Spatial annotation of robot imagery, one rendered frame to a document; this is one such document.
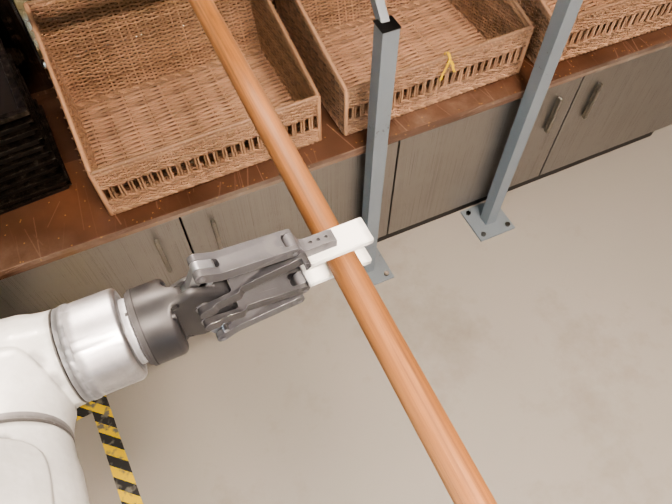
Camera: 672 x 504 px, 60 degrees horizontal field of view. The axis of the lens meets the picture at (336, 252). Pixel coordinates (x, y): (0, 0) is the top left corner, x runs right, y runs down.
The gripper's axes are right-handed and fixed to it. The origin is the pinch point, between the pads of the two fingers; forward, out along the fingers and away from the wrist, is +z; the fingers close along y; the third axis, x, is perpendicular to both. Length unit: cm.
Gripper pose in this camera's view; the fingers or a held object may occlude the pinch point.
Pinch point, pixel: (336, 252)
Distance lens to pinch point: 58.0
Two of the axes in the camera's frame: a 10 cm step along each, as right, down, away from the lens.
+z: 9.1, -3.5, 2.3
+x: 4.2, 7.6, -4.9
